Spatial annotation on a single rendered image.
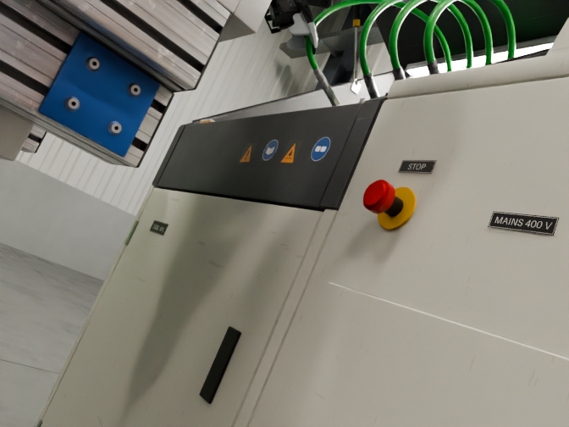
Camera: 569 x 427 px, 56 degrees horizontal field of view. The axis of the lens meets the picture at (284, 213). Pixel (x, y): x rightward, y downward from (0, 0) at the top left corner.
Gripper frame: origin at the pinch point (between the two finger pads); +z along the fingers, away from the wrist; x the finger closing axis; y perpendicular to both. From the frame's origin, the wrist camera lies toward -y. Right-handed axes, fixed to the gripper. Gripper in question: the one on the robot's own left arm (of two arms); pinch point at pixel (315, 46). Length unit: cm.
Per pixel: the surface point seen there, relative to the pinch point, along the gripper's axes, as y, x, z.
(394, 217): 21, 44, 55
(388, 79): -30.7, -31.3, -4.4
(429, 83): 10, 46, 41
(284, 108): 5.9, -21.4, 1.1
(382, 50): -334, -524, -331
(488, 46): -28.4, 13.2, 19.6
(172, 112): -19, -581, -358
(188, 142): 33.8, -8.5, 10.3
